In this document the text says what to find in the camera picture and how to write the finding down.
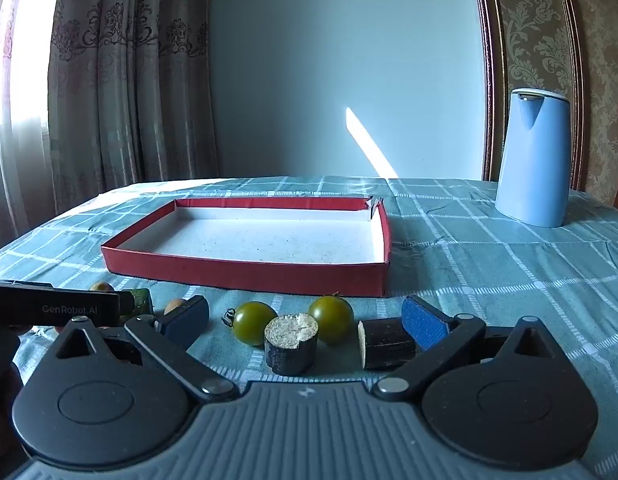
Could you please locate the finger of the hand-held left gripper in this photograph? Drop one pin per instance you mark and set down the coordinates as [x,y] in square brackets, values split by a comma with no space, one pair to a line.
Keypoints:
[126,304]

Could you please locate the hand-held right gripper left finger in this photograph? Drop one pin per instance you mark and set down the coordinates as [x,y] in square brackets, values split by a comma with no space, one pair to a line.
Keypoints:
[186,321]

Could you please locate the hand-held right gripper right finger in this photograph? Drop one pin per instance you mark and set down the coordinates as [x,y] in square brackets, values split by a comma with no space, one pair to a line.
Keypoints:
[423,321]

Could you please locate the green cucumber piece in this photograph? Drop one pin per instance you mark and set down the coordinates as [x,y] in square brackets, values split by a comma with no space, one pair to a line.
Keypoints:
[142,302]

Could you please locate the brown longan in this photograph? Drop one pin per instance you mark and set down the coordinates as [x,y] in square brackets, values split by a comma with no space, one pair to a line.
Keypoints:
[102,287]
[173,306]

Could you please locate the dark eggplant piece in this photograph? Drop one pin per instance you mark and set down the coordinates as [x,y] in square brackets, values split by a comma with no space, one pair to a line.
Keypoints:
[386,342]
[290,345]

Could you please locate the green tomato with stem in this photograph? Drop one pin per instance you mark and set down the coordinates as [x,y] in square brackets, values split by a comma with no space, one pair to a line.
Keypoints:
[254,322]

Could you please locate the red shallow cardboard box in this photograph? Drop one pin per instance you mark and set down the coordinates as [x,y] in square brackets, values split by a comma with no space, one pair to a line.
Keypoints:
[269,240]

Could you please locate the teal checked tablecloth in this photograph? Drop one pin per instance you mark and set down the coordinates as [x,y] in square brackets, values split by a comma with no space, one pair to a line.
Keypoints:
[489,270]

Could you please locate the blue electric kettle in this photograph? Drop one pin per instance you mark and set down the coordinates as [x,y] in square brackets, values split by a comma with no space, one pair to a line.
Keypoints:
[531,160]

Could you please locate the patterned grey curtain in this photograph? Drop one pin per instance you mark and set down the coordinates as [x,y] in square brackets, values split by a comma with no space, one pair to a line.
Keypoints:
[114,85]

